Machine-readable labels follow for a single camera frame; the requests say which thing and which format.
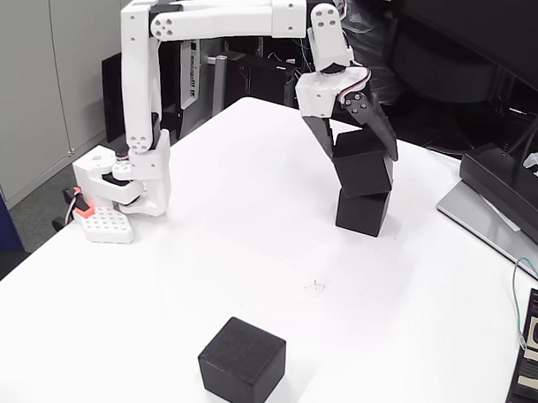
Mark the black cube block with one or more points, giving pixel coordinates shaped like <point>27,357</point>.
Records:
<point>241,368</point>
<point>360,169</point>
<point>361,215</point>

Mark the bin with clear plastic bag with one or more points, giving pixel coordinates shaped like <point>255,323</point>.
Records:
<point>378,55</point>

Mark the black office chair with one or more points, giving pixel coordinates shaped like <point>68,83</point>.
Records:
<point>432,70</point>

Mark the grey desktop computer tower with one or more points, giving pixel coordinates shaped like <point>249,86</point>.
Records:
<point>189,75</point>

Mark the silver monitor stand base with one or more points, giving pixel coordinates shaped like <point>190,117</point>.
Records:
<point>472,217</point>

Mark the black box on stand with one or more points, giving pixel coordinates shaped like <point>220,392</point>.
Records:
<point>503,192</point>

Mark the black flat panel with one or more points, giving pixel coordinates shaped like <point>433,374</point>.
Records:
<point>111,98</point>

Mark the orange clamp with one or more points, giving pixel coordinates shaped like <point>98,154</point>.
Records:
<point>84,209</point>

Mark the grey cabinet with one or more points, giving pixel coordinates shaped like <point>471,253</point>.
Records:
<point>18,47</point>

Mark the black flat device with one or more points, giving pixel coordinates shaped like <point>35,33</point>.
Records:
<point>520,396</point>

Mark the grey metal post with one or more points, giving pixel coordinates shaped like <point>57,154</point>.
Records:
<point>218,89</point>

